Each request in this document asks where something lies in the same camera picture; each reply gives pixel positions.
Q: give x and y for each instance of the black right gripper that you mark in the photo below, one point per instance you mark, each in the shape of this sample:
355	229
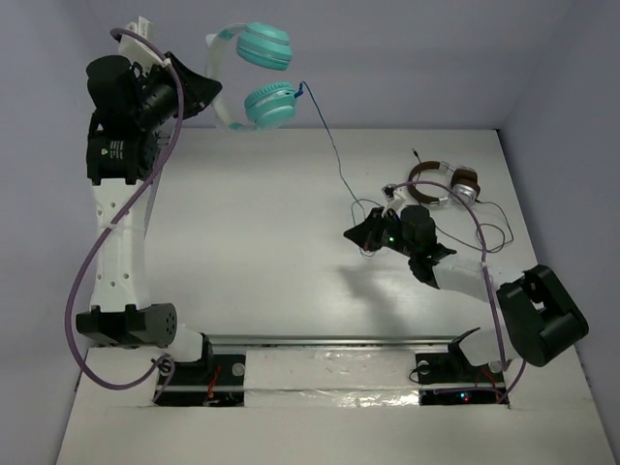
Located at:
366	234

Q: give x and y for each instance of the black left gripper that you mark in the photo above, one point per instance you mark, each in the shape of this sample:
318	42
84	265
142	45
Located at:
181	87

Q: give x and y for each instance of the teal cat-ear headphones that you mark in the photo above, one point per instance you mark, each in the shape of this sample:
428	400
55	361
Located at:
265	46

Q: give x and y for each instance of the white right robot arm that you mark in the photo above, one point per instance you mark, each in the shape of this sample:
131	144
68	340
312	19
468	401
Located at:
534	317

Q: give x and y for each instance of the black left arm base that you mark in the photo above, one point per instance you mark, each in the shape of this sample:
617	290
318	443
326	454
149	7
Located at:
192	384

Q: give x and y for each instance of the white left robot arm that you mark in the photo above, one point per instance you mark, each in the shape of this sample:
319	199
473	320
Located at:
132	102

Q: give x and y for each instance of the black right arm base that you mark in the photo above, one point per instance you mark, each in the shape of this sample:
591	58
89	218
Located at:
449	379

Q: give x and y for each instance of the brown silver headphones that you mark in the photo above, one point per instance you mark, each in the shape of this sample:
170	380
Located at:
464	182

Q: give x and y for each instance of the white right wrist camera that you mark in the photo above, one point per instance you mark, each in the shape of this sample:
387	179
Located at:
394	199

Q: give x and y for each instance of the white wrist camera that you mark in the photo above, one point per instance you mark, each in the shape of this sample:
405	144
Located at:
394	199
136	51

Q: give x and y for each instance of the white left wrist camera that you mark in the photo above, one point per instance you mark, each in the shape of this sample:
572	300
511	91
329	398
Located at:
136	51

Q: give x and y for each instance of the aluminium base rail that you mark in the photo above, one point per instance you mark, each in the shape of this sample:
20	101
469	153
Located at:
342	341

